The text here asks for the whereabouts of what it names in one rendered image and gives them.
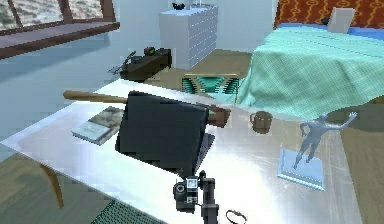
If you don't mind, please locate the black laptop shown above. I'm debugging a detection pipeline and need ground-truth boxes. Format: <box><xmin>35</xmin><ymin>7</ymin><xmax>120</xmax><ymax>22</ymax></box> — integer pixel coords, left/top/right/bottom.
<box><xmin>114</xmin><ymin>90</ymin><xmax>216</xmax><ymax>178</ymax></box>

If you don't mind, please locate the grey book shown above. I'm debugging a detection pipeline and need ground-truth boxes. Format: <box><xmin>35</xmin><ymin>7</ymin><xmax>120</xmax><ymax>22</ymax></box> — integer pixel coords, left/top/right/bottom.
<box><xmin>71</xmin><ymin>105</ymin><xmax>125</xmax><ymax>147</ymax></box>

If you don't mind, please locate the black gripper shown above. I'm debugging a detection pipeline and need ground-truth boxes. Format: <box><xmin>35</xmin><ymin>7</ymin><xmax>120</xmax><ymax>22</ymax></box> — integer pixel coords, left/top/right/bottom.
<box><xmin>172</xmin><ymin>181</ymin><xmax>196</xmax><ymax>214</ymax></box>

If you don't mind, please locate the white chest of drawers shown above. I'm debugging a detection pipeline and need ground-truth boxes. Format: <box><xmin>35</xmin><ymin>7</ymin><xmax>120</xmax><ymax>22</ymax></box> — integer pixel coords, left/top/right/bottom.
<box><xmin>157</xmin><ymin>4</ymin><xmax>220</xmax><ymax>71</ymax></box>

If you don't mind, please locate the white desk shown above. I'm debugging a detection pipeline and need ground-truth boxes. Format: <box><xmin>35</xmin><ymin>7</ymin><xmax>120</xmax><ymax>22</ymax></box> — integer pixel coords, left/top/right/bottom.
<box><xmin>0</xmin><ymin>78</ymin><xmax>365</xmax><ymax>224</ymax></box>

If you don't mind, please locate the bed with green blanket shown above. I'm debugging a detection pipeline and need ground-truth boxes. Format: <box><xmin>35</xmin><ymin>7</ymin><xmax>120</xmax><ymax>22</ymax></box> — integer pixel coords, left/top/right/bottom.
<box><xmin>234</xmin><ymin>0</ymin><xmax>384</xmax><ymax>122</ymax></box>

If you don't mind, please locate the brown mug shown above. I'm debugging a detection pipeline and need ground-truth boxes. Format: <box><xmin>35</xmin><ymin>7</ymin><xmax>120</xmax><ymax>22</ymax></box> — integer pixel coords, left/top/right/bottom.
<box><xmin>249</xmin><ymin>110</ymin><xmax>274</xmax><ymax>135</ymax></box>

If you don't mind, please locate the brown framed window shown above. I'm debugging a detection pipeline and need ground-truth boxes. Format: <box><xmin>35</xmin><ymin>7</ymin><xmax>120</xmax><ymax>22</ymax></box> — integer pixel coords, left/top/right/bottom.
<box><xmin>0</xmin><ymin>0</ymin><xmax>121</xmax><ymax>61</ymax></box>

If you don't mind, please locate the brown wooden baseball bat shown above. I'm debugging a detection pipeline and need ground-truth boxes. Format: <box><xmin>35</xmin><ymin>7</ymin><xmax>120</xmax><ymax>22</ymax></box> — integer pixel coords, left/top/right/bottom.
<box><xmin>62</xmin><ymin>89</ymin><xmax>232</xmax><ymax>129</ymax></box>

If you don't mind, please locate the green mesh chair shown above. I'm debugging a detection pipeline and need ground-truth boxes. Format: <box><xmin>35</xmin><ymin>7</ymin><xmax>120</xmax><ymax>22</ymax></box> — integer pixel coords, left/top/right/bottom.
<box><xmin>91</xmin><ymin>199</ymin><xmax>168</xmax><ymax>224</ymax></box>

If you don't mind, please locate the dark brown side table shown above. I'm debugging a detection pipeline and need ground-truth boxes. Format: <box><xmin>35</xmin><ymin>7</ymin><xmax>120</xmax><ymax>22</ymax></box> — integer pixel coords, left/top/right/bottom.
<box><xmin>119</xmin><ymin>48</ymin><xmax>173</xmax><ymax>84</ymax></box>

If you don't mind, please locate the black wrist watch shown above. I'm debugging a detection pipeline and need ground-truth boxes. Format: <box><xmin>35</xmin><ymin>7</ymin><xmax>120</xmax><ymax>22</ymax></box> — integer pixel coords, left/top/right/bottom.
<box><xmin>225</xmin><ymin>208</ymin><xmax>249</xmax><ymax>224</ymax></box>

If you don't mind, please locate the pale blue figure statue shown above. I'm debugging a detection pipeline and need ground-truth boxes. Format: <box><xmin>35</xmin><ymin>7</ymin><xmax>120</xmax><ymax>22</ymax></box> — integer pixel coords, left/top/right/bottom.
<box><xmin>276</xmin><ymin>111</ymin><xmax>359</xmax><ymax>192</ymax></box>

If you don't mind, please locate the wooden chair with green seat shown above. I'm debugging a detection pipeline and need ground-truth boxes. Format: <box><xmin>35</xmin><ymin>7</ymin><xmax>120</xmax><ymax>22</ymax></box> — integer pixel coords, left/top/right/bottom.
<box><xmin>181</xmin><ymin>73</ymin><xmax>241</xmax><ymax>105</ymax></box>

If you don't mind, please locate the white pillow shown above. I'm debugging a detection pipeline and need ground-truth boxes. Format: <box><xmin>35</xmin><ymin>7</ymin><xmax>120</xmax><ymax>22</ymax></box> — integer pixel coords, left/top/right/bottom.
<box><xmin>326</xmin><ymin>7</ymin><xmax>356</xmax><ymax>35</ymax></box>

